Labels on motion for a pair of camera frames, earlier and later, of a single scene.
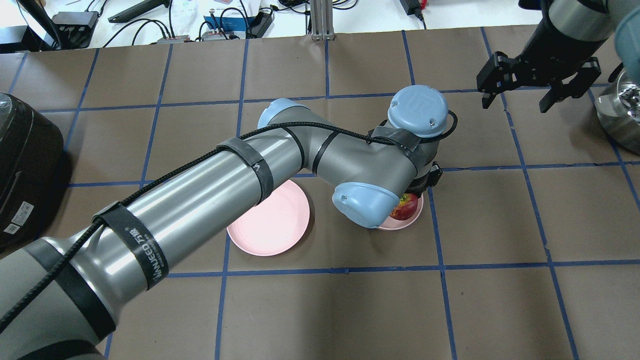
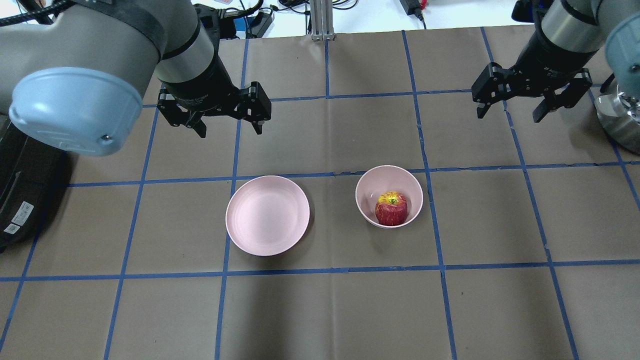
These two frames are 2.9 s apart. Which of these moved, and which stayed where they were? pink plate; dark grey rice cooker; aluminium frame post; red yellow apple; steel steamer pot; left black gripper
Moved: left black gripper; red yellow apple
Stayed: pink plate; aluminium frame post; steel steamer pot; dark grey rice cooker
